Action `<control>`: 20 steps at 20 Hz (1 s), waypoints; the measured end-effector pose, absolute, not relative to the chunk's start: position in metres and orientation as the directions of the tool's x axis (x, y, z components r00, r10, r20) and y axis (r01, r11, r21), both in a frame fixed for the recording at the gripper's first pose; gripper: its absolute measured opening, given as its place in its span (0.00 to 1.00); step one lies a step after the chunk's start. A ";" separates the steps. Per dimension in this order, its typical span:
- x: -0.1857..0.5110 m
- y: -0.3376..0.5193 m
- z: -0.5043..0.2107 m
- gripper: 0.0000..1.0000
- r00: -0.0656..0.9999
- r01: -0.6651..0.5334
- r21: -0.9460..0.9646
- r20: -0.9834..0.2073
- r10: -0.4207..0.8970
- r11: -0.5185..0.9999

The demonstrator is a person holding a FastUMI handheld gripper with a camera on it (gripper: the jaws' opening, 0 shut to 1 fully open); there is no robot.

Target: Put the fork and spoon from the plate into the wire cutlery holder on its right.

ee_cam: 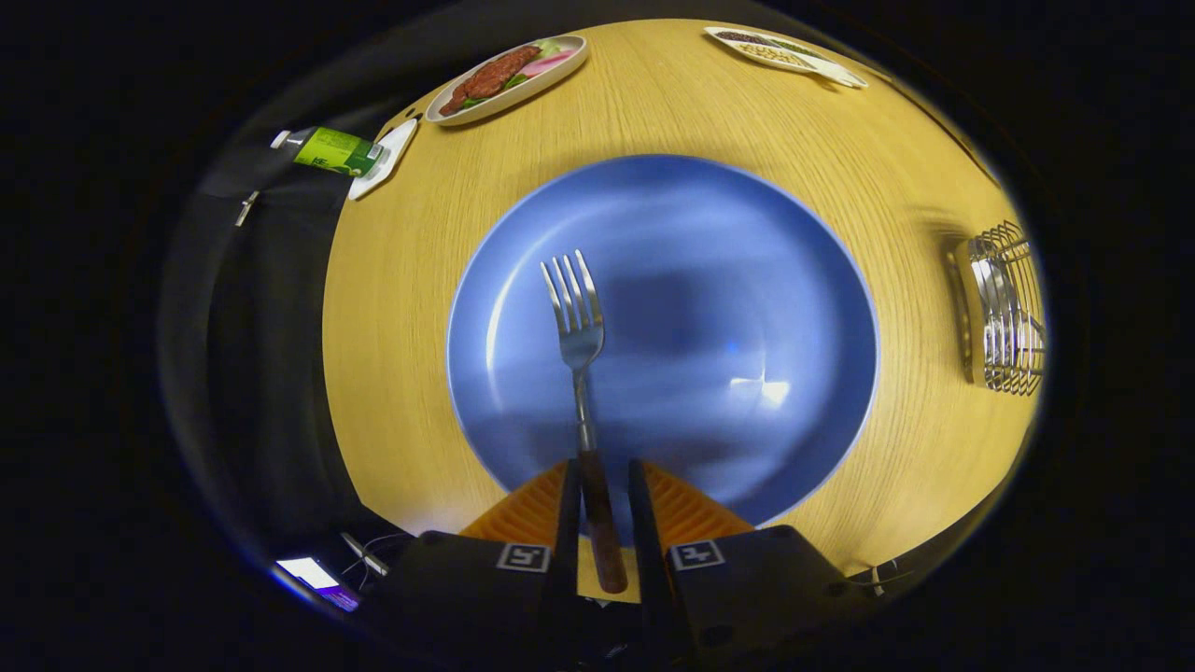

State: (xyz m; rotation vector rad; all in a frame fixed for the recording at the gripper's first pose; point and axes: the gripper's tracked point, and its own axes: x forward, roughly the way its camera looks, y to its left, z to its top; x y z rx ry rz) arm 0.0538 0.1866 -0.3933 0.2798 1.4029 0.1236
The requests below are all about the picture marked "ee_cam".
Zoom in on white plate of food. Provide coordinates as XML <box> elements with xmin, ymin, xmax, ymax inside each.
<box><xmin>425</xmin><ymin>35</ymin><xmax>589</xmax><ymax>128</ymax></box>

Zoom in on white square coaster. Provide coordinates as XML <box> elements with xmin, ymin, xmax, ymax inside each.
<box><xmin>348</xmin><ymin>119</ymin><xmax>420</xmax><ymax>202</ymax></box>

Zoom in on blue plate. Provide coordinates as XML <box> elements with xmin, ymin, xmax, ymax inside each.
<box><xmin>446</xmin><ymin>154</ymin><xmax>879</xmax><ymax>542</ymax></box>

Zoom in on white divided dish of beans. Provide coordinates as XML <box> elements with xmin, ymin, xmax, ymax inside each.
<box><xmin>704</xmin><ymin>26</ymin><xmax>869</xmax><ymax>90</ymax></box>

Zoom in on wooden-handled metal fork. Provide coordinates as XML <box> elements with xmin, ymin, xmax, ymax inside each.
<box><xmin>541</xmin><ymin>249</ymin><xmax>629</xmax><ymax>595</ymax></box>

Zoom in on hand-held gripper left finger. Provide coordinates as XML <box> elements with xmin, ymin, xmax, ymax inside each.
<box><xmin>369</xmin><ymin>457</ymin><xmax>598</xmax><ymax>654</ymax></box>

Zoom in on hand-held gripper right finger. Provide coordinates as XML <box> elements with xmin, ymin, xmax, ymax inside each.
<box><xmin>627</xmin><ymin>457</ymin><xmax>860</xmax><ymax>665</ymax></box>

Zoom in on computer monitor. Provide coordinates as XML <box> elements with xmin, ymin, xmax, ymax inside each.
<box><xmin>275</xmin><ymin>557</ymin><xmax>360</xmax><ymax>612</ymax></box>

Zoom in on steel drainer basket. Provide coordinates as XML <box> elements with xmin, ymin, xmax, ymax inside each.
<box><xmin>950</xmin><ymin>220</ymin><xmax>1047</xmax><ymax>397</ymax></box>

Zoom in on wooden-handled metal spoon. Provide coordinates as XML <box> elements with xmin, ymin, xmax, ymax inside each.
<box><xmin>969</xmin><ymin>254</ymin><xmax>1019</xmax><ymax>370</ymax></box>

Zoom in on open laptop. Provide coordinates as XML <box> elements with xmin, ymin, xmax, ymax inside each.
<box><xmin>340</xmin><ymin>532</ymin><xmax>390</xmax><ymax>577</ymax></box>

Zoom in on green plastic bottle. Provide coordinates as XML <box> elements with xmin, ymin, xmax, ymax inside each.
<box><xmin>271</xmin><ymin>126</ymin><xmax>386</xmax><ymax>178</ymax></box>

